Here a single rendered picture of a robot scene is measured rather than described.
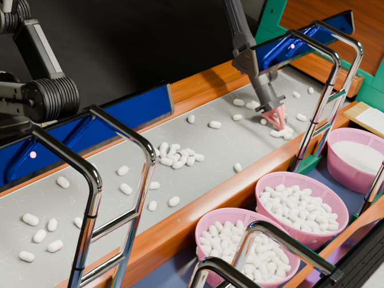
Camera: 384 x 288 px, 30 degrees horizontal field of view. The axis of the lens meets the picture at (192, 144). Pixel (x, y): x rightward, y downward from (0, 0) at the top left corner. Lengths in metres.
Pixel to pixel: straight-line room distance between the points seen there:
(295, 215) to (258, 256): 0.24
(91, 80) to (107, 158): 1.88
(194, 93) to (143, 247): 0.79
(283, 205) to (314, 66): 0.76
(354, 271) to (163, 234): 0.58
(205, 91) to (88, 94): 1.42
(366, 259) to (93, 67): 2.80
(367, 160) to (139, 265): 1.00
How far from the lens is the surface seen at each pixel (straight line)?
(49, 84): 2.12
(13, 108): 2.24
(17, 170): 1.30
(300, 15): 2.70
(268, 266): 1.77
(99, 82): 3.82
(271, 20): 2.75
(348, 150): 2.40
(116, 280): 1.56
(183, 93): 2.30
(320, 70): 2.62
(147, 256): 1.67
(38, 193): 1.79
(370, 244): 1.35
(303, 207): 2.02
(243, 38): 2.30
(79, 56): 4.02
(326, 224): 1.99
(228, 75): 2.50
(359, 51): 2.15
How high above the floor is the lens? 1.86
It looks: 32 degrees down
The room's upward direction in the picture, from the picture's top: 18 degrees clockwise
